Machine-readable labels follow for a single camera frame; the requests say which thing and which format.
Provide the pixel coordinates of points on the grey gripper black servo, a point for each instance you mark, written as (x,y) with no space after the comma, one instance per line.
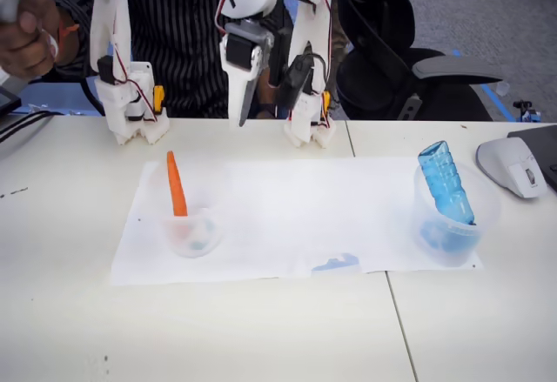
(237,70)

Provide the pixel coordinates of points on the orange carrot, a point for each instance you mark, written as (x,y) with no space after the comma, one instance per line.
(177,190)

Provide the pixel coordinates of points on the white leader arm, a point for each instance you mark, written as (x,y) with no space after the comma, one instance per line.
(104,21)

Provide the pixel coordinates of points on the person's bare left forearm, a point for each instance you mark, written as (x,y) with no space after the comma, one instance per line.
(264,97)

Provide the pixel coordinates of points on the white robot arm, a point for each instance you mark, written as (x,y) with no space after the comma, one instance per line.
(309,21)

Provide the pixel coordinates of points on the right forearm in striped sleeve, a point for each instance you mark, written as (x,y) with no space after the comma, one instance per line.
(76,60)

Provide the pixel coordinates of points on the blue plastic bottle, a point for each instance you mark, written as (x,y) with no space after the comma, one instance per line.
(444,182)

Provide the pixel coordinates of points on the person's right hand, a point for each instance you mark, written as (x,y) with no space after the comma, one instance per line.
(30,47)

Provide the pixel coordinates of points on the black wristwatch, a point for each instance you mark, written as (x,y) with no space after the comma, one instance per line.
(266,111)

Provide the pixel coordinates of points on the black webcam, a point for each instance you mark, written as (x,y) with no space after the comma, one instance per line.
(296,77)

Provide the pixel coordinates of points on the person in striped shirt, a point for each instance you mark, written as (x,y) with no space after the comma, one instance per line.
(174,29)

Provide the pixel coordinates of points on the white paper sheet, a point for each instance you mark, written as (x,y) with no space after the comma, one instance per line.
(378,216)
(261,234)

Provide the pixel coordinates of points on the black office chair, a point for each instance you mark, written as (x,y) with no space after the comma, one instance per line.
(383,29)

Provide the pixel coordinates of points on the clear plastic container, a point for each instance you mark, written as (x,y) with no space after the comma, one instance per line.
(457,249)
(196,247)

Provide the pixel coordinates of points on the orange wrist thread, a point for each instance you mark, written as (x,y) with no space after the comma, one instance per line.
(67,31)

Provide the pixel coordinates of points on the clear plastic wrapper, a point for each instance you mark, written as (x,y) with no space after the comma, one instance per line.
(43,108)

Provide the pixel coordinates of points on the black monitor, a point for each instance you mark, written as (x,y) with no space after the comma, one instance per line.
(6,101)

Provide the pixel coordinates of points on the blue floor tape strip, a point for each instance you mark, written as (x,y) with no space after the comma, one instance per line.
(496,101)

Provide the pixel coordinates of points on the small clear plastic cup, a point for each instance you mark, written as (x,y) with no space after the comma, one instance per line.
(502,89)

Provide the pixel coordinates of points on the white vertical computer mouse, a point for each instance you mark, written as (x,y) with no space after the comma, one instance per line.
(509,164)

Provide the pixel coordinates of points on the small blue black device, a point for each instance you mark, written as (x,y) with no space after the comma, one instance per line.
(527,112)

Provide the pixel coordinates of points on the black laptop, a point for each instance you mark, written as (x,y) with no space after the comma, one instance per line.
(539,142)

